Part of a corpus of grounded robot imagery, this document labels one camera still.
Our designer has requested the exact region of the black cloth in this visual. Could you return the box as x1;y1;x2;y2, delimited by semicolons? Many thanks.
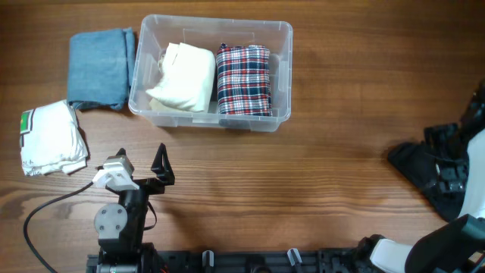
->
387;143;465;222

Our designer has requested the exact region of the blue denim folded cloth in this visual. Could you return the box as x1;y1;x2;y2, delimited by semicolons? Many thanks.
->
67;27;136;111

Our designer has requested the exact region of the red blue plaid cloth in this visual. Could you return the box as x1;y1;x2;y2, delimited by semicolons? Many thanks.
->
216;44;272;116

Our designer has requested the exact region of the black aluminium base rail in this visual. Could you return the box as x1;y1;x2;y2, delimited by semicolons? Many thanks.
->
86;248;374;273

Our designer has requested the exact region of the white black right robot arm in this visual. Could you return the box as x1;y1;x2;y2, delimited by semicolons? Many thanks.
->
352;83;484;272

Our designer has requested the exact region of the cream cloth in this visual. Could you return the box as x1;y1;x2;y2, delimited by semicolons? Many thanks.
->
145;42;216;113

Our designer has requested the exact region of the white folded t-shirt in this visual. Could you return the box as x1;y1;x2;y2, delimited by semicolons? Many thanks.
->
20;100;88;177

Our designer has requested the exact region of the clear plastic storage container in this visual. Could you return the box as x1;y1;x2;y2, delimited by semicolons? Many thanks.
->
128;14;294;132

